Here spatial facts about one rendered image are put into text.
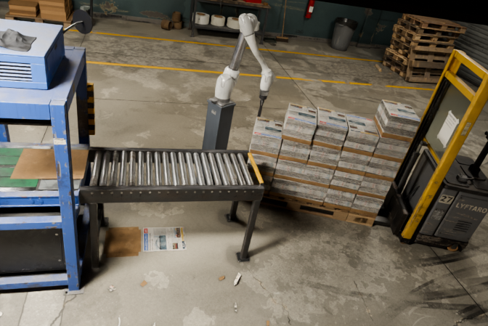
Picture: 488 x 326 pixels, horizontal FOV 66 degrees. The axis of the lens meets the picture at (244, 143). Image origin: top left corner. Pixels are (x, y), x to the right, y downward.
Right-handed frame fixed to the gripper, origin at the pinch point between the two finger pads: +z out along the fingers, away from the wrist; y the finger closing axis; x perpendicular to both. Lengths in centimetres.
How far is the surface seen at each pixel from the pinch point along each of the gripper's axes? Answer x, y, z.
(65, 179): 109, -162, -8
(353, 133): -89, -18, -7
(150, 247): 70, -108, 95
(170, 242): 56, -97, 95
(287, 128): -28.7, -18.8, 0.2
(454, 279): -214, -70, 96
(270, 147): -17.2, -18.7, 25.1
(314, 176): -67, -18, 48
